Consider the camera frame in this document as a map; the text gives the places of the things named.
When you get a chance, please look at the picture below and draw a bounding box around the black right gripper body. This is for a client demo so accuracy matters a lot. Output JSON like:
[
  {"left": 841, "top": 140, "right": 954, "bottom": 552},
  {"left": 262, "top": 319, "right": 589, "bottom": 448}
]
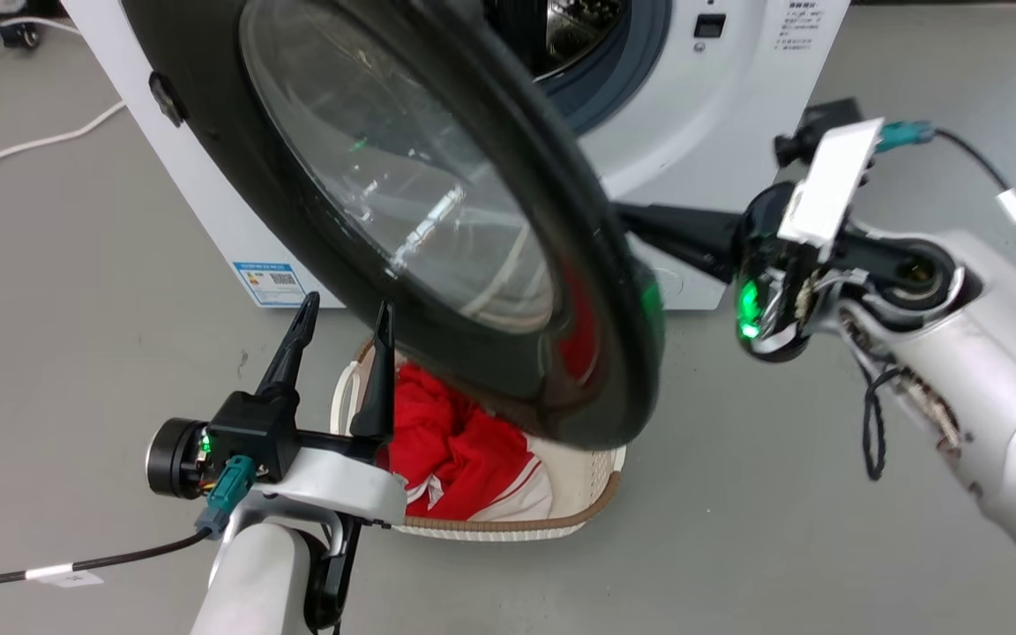
[{"left": 732, "top": 182, "right": 828, "bottom": 363}]

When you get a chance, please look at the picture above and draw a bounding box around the grey rubber door gasket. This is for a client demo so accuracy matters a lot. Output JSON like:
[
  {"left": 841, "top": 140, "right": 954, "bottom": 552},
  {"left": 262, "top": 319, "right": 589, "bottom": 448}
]
[{"left": 536, "top": 0, "right": 675, "bottom": 136}]

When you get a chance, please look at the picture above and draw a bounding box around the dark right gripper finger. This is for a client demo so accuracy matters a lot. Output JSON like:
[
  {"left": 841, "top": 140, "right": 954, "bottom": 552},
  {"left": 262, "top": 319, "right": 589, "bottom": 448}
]
[{"left": 614, "top": 202, "right": 746, "bottom": 285}]

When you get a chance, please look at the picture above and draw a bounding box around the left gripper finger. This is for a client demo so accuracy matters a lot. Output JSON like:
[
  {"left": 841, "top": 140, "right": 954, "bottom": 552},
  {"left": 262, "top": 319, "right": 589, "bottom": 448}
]
[
  {"left": 258, "top": 292, "right": 322, "bottom": 406},
  {"left": 350, "top": 301, "right": 398, "bottom": 443}
]

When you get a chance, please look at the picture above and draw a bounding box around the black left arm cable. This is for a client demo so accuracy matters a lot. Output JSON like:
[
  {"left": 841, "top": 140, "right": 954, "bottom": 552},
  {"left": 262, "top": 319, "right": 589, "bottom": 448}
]
[{"left": 0, "top": 454, "right": 258, "bottom": 594}]

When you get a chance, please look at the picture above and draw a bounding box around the steel washer drum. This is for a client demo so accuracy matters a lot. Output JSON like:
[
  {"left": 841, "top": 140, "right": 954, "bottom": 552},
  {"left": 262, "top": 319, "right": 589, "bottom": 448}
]
[{"left": 482, "top": 0, "right": 634, "bottom": 82}]

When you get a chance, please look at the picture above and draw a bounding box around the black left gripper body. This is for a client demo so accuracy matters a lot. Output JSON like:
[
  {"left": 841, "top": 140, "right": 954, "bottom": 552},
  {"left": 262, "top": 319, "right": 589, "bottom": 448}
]
[{"left": 146, "top": 389, "right": 378, "bottom": 501}]

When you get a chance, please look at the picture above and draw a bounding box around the white woven laundry basket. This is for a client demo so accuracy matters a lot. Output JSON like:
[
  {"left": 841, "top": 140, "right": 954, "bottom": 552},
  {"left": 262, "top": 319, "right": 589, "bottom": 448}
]
[{"left": 329, "top": 339, "right": 629, "bottom": 542}]

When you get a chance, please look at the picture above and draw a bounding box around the red and white garment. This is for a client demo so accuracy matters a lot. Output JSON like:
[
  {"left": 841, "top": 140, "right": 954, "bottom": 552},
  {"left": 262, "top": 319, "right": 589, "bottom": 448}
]
[{"left": 374, "top": 360, "right": 555, "bottom": 522}]

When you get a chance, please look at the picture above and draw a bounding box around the black round glass washer door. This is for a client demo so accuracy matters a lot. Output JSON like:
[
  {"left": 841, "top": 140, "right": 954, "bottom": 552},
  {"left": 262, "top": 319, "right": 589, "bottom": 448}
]
[{"left": 120, "top": 0, "right": 665, "bottom": 452}]

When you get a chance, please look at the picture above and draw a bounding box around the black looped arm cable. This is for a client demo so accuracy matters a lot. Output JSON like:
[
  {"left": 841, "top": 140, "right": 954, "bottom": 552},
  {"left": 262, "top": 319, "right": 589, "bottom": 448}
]
[{"left": 859, "top": 363, "right": 904, "bottom": 482}]

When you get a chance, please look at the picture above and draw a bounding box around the white front-load washing machine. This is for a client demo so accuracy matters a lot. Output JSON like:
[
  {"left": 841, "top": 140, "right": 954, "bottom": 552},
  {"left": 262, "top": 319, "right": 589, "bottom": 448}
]
[{"left": 61, "top": 0, "right": 853, "bottom": 311}]

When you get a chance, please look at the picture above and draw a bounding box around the blue energy label sticker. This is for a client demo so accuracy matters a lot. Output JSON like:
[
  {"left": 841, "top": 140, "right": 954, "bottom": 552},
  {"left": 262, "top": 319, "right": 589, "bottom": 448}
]
[{"left": 232, "top": 260, "right": 307, "bottom": 309}]

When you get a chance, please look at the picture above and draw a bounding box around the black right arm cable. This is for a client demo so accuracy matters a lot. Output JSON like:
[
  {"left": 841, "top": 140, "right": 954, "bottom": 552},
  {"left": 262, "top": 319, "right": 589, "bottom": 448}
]
[{"left": 877, "top": 120, "right": 1016, "bottom": 290}]

